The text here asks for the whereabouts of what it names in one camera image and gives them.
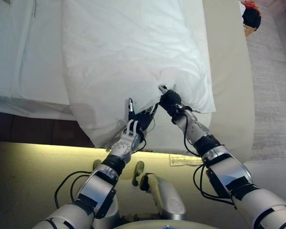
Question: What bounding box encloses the red garment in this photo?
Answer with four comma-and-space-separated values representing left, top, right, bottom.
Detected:
239, 0, 258, 10

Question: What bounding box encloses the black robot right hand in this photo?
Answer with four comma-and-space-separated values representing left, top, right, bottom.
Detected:
158, 83, 183, 113

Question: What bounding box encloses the white mattress sheet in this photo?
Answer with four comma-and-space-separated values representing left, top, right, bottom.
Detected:
0, 0, 72, 120

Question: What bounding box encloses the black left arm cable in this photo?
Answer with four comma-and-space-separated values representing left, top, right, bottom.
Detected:
54, 133, 147, 212

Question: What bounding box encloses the light grey rug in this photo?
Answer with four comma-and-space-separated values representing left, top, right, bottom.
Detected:
169, 14, 286, 167

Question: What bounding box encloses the silver robot right leg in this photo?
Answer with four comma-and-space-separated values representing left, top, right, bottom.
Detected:
139, 173, 187, 221

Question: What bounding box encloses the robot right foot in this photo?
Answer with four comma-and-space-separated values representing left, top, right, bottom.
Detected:
133, 161, 145, 187

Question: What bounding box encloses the beige bedspread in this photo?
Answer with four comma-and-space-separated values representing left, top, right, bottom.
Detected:
202, 0, 255, 163

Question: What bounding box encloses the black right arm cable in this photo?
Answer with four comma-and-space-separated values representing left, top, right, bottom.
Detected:
183, 111, 238, 210

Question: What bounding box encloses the white fringed blanket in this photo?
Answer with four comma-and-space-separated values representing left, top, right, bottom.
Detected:
104, 104, 205, 156

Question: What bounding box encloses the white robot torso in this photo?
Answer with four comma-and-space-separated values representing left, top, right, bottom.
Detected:
114, 213, 198, 229

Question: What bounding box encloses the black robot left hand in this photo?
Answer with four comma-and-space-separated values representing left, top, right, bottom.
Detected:
126, 97, 160, 133

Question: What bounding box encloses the small wooden box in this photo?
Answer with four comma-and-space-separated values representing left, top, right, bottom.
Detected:
244, 25, 258, 38

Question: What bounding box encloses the silver robot left leg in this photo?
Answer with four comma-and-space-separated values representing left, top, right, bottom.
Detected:
104, 198, 121, 224

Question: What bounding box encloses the black garment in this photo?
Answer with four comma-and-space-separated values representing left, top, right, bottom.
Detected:
242, 7, 262, 29

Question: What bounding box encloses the silver robot leg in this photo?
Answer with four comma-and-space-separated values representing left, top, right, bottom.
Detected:
139, 173, 187, 221
104, 198, 121, 224

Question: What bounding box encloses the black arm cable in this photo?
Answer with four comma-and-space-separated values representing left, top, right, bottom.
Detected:
183, 111, 238, 210
54, 133, 147, 212

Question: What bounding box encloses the brown bed frame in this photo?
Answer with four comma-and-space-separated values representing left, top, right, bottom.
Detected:
0, 111, 96, 147

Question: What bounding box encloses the white duvet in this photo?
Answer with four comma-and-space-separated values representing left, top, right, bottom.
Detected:
61, 0, 217, 150

